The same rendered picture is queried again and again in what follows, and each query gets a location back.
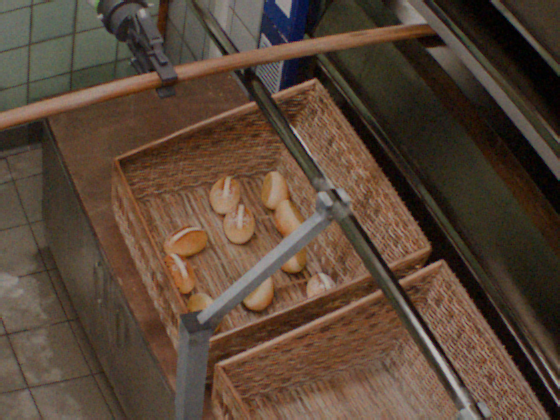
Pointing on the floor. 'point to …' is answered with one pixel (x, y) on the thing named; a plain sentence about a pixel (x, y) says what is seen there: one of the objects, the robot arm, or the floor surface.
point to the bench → (140, 315)
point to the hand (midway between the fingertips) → (162, 76)
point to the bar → (415, 325)
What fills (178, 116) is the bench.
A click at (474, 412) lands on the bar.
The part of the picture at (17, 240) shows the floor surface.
